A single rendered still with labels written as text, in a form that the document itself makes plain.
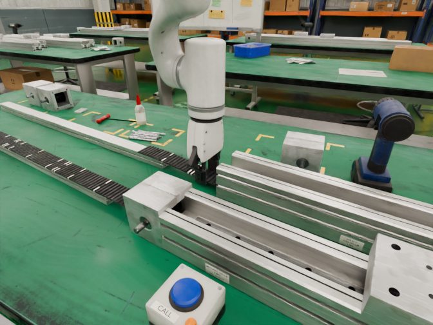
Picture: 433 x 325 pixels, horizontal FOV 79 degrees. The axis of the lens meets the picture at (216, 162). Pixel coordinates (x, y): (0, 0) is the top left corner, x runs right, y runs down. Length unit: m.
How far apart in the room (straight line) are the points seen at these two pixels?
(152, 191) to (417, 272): 0.41
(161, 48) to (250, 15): 2.83
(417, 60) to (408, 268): 2.16
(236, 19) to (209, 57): 2.91
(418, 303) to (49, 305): 0.50
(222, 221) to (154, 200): 0.13
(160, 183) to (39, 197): 0.34
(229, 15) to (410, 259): 3.26
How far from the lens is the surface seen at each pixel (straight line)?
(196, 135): 0.59
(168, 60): 0.61
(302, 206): 0.55
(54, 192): 0.78
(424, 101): 2.04
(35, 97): 1.51
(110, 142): 0.90
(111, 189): 0.66
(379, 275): 0.39
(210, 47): 0.55
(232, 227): 0.49
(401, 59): 2.48
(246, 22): 3.41
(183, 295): 0.39
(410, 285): 0.40
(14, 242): 0.67
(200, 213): 0.52
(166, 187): 0.53
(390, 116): 0.64
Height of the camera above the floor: 1.18
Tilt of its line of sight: 30 degrees down
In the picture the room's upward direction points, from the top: straight up
